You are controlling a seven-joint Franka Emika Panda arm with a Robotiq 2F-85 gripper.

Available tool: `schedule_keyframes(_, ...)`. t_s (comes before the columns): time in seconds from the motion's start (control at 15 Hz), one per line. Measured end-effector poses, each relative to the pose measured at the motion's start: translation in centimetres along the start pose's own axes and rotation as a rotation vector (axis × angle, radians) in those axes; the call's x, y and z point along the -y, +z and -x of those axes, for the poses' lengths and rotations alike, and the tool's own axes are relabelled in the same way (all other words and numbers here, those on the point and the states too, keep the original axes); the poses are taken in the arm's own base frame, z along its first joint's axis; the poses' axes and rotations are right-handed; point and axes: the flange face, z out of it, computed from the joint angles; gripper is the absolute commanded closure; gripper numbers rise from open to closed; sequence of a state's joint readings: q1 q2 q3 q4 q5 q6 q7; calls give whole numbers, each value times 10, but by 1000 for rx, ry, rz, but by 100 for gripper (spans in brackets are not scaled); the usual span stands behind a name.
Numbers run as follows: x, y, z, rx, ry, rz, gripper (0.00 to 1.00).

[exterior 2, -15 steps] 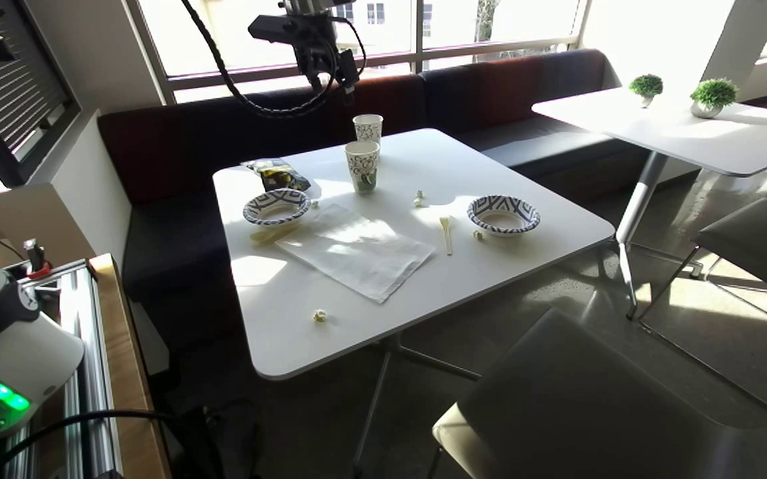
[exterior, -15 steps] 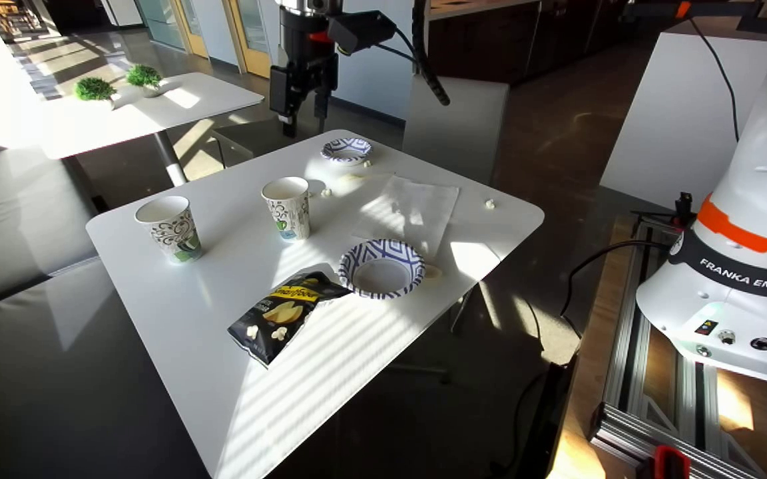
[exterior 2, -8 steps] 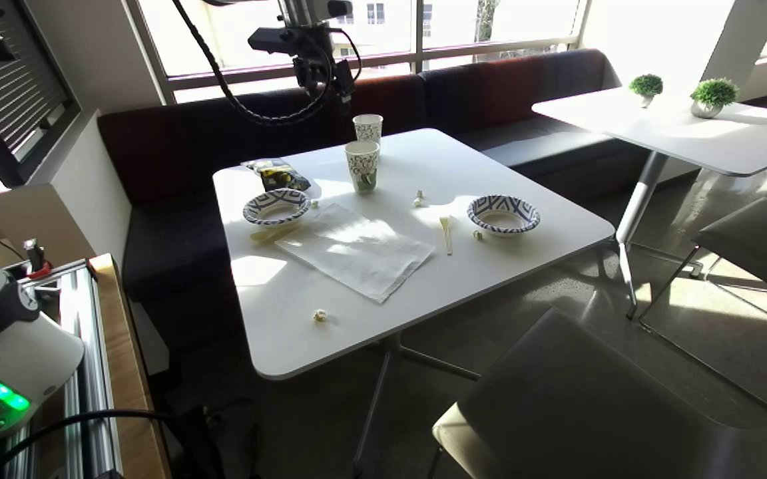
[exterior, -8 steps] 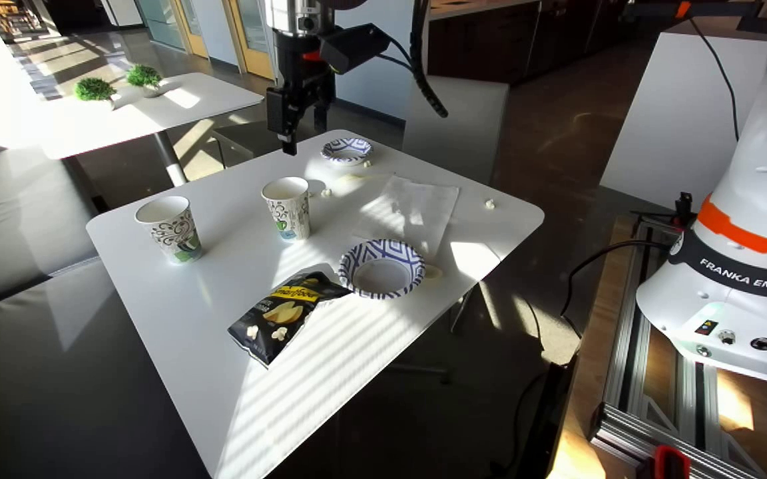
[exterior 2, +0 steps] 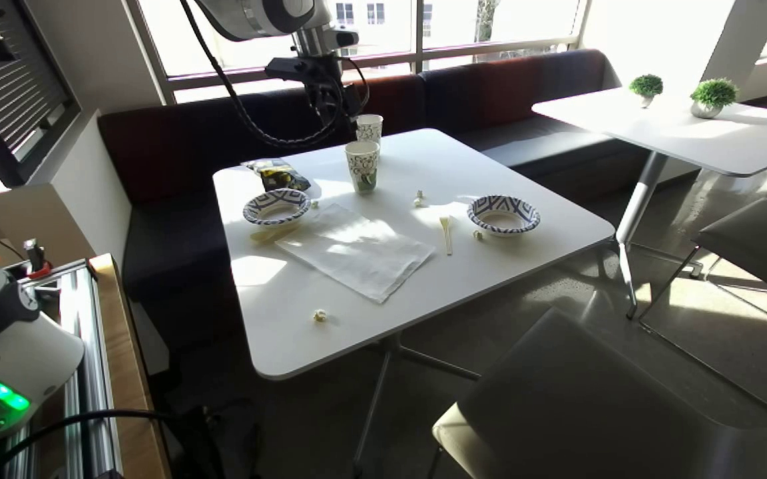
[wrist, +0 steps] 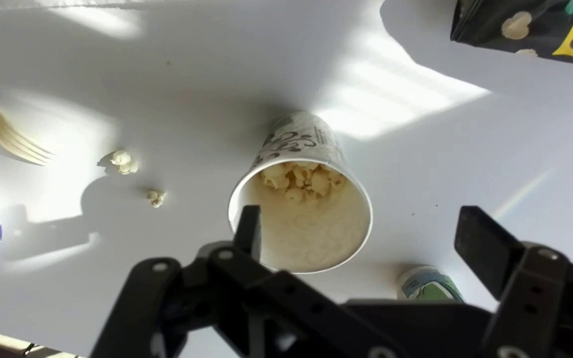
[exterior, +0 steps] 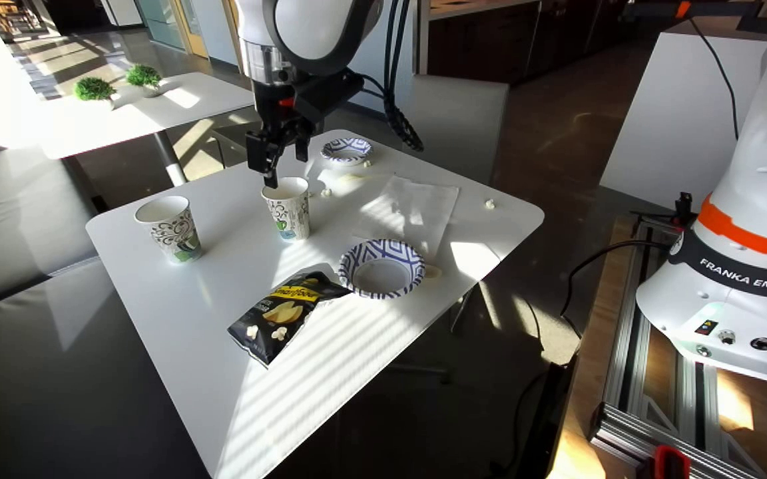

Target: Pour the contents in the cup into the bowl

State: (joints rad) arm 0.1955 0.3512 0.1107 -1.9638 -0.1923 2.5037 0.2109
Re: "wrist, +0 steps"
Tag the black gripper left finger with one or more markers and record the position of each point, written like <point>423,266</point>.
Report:
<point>234,304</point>

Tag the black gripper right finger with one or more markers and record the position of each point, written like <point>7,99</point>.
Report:
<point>546,304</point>

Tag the printed white paper cup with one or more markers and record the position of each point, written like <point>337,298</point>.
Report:
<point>313,224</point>

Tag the popcorn pile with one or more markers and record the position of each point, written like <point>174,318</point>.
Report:
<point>299,179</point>

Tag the loose popcorn piece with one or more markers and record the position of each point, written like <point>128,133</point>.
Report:
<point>122,161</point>
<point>156,196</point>

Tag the cream plastic fork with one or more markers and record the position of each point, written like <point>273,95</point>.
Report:
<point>15,139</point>

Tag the black yellow snack bag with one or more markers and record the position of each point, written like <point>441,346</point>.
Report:
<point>546,29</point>

